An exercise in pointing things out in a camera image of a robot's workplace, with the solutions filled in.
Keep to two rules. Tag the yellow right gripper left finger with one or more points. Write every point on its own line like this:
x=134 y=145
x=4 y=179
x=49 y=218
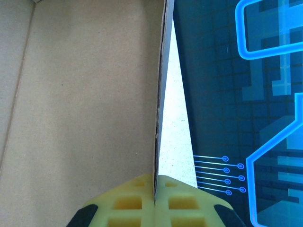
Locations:
x=123 y=208

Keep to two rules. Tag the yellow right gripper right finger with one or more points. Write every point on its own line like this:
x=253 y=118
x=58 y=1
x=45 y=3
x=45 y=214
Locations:
x=201 y=208

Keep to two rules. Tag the brown cardboard paper box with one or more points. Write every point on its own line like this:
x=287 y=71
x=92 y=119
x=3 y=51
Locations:
x=82 y=94

